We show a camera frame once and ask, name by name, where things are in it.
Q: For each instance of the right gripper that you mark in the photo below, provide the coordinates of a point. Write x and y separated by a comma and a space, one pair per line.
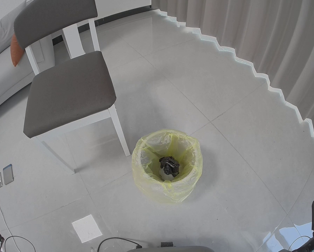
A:
313, 243

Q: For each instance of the clear printed wrapper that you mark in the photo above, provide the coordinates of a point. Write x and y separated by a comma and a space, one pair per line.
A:
167, 178

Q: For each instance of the yellow plastic bag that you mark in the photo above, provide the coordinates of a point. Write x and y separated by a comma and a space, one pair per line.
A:
149, 190

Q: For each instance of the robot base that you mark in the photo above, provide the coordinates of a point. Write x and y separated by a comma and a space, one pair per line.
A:
167, 248

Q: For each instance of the white trash bin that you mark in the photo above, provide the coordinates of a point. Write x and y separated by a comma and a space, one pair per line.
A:
192, 176

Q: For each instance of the crumpled black plastic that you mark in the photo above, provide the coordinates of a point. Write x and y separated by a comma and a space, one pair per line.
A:
169, 165

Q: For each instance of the white sofa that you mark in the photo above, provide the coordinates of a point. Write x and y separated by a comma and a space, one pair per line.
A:
4, 83

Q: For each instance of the white chair with grey seat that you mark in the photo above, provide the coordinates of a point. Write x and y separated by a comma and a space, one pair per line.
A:
67, 88

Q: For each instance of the orange cushion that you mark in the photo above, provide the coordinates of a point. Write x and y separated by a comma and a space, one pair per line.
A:
16, 51

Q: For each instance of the beige curtain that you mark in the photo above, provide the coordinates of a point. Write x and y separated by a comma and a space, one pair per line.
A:
251, 35

